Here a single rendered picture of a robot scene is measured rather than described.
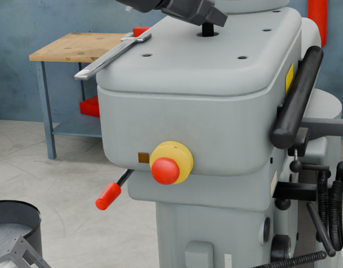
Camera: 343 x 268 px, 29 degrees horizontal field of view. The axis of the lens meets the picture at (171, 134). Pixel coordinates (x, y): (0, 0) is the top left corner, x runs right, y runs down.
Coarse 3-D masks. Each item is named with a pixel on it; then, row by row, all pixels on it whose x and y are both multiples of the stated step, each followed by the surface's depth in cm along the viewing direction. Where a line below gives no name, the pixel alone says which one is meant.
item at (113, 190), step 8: (120, 176) 104; (128, 176) 105; (112, 184) 100; (120, 184) 102; (104, 192) 98; (112, 192) 98; (120, 192) 101; (96, 200) 97; (104, 200) 96; (112, 200) 98; (104, 208) 97
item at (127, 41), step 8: (128, 40) 106; (136, 40) 106; (144, 40) 107; (112, 48) 102; (120, 48) 101; (128, 48) 103; (104, 56) 97; (112, 56) 97; (96, 64) 93; (104, 64) 94; (80, 72) 90; (88, 72) 90; (96, 72) 92
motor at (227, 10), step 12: (216, 0) 123; (228, 0) 123; (240, 0) 122; (252, 0) 122; (264, 0) 123; (276, 0) 124; (288, 0) 128; (228, 12) 123; (240, 12) 123; (252, 12) 123
